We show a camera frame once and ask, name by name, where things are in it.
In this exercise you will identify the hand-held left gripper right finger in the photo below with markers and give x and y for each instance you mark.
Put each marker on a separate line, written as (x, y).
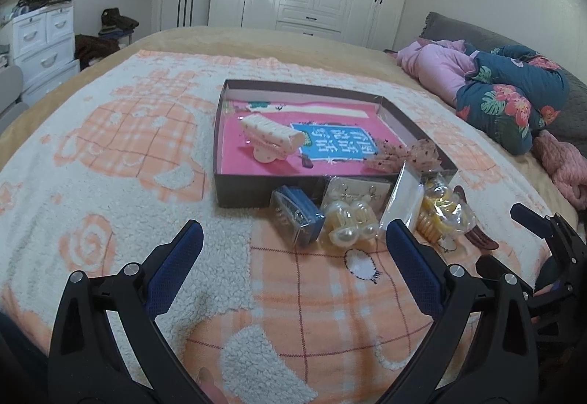
(415, 269)

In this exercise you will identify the white drawer cabinet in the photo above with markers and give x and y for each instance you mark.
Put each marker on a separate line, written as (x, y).
(41, 51)

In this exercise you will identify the person's left hand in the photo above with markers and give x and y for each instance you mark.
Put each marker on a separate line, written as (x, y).
(211, 388)

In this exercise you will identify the blue box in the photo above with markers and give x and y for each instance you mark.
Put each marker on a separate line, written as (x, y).
(298, 214)

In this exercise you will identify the cream hair claw clip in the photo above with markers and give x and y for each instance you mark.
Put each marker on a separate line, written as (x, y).
(270, 133)

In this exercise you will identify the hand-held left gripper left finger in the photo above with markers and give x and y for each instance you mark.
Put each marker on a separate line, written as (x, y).
(176, 269)

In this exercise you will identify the brown cardboard box pink bottom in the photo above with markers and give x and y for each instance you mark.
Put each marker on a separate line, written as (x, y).
(243, 189)

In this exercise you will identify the maroon hair clip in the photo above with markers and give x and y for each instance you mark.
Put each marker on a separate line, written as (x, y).
(479, 239)

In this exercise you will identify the grey chair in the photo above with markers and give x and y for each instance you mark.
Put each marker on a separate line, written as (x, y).
(9, 88)

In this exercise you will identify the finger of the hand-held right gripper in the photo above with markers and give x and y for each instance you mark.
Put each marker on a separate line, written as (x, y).
(555, 312)
(527, 218)

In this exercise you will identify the pink clothing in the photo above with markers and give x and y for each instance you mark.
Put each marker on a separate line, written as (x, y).
(435, 69)

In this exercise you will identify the dark floral quilt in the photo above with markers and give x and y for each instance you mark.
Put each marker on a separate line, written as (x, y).
(513, 83)

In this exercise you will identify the pile of dark clutter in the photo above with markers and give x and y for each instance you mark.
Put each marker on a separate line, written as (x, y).
(46, 0)

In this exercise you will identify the brown clothes pile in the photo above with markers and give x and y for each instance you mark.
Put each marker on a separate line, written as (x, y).
(117, 21)

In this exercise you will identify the tan bed cover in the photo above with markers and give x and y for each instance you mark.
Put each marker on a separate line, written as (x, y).
(275, 42)

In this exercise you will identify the orange and white printed blanket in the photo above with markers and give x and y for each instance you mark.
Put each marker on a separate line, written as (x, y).
(137, 156)

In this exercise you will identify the dark brown cloth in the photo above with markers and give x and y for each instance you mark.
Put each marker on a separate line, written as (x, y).
(96, 47)

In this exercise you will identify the clear plastic packet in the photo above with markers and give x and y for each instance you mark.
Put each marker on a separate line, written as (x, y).
(406, 195)

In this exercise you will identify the pink knit cloth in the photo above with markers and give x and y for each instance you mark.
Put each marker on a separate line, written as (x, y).
(564, 165)

